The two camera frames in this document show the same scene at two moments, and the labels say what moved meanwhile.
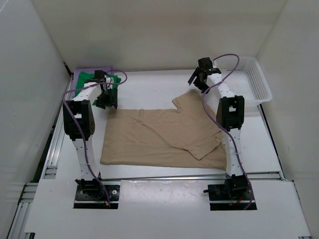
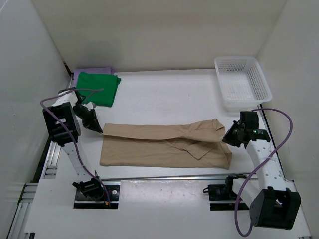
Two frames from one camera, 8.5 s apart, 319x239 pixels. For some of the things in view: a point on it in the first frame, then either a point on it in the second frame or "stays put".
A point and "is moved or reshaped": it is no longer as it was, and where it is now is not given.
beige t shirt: [187, 136] is moved or reshaped
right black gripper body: [200, 84] to [232, 135]
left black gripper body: [106, 98] to [88, 117]
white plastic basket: [248, 80] stays put
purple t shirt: [107, 69] stays put
